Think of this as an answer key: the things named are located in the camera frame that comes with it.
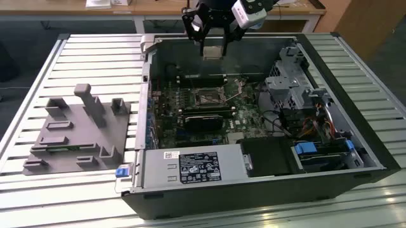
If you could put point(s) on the grey parts rack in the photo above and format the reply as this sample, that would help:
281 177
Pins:
80 133

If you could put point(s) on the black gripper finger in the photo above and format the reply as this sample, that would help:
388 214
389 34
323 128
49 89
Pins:
194 26
235 33

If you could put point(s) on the wooden desk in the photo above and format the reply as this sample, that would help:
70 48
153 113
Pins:
64 12

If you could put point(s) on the black RAM slot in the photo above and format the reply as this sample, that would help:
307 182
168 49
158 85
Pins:
204 83
208 113
206 109
204 76

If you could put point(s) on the grey power supply unit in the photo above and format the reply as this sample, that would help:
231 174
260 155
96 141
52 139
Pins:
158 166

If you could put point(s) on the black CPU socket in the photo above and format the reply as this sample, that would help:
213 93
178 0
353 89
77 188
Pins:
209 97

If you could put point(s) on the black open PC case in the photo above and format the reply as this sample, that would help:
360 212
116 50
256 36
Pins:
255 204

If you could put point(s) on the green motherboard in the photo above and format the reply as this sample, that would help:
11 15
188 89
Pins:
248 114

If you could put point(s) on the silver square CPU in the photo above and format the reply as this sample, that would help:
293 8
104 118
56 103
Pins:
213 52

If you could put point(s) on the silver chipset heatsink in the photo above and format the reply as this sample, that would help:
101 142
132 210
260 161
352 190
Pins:
237 136

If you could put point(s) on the wooden cabinet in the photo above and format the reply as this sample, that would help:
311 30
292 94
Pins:
372 23

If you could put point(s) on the black graphics card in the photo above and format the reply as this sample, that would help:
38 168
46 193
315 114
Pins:
204 123

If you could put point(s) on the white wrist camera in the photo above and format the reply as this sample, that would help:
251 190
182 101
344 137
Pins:
247 12

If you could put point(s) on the white box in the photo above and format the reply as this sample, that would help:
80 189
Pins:
98 4

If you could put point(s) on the black plastic air shroud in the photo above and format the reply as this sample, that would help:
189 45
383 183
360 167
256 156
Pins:
267 156

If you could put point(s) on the blue disk carrier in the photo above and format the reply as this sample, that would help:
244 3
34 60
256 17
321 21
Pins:
307 149

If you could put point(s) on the blue case latch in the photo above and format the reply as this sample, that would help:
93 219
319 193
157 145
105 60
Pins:
122 172

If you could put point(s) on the blue drive clip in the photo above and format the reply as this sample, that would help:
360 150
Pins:
349 145

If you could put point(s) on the metal disk bay cage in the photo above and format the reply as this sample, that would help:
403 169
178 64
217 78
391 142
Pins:
285 92

